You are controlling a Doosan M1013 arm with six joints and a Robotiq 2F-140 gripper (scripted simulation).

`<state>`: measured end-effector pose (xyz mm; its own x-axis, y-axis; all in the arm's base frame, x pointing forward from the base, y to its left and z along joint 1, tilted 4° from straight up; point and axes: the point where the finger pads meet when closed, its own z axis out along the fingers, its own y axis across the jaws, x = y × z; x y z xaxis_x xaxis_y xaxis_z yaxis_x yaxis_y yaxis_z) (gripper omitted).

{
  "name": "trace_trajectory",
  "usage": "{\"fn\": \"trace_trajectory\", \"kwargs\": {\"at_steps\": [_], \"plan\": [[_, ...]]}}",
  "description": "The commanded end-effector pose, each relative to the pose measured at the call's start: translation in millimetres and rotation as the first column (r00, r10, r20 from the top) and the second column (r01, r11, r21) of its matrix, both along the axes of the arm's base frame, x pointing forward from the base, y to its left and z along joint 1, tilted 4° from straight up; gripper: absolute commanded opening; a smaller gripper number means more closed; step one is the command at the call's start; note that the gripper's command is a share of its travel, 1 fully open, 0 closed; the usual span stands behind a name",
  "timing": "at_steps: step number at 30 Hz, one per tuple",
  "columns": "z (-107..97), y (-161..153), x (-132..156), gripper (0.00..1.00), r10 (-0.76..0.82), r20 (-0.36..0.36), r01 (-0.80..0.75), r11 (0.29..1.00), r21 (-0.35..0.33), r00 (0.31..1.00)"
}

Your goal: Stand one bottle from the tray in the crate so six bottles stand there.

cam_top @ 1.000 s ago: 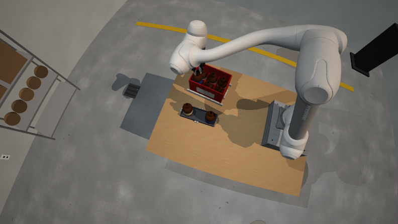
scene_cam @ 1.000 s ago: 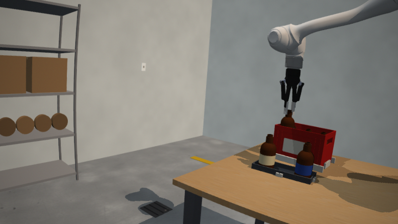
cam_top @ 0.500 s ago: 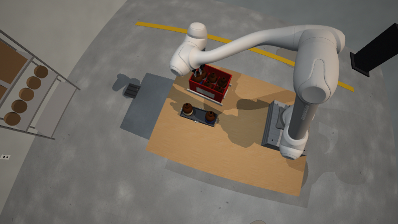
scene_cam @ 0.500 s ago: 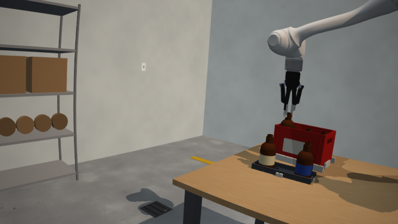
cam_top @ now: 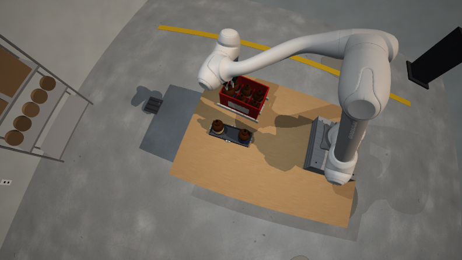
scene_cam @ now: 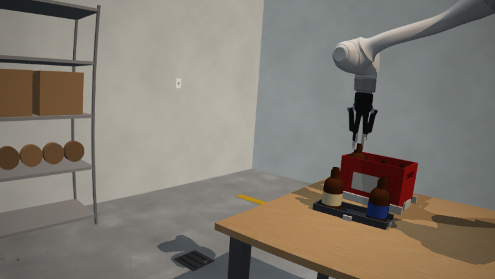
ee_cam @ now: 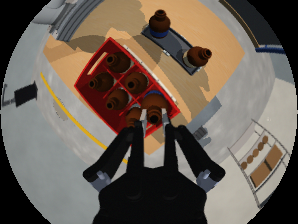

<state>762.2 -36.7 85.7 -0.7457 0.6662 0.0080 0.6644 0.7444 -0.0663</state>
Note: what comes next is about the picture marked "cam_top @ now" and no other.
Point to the red crate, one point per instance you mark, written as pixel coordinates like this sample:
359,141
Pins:
240,106

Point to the brown glass bottle with blue label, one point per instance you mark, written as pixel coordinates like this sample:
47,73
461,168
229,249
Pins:
230,92
247,91
243,136

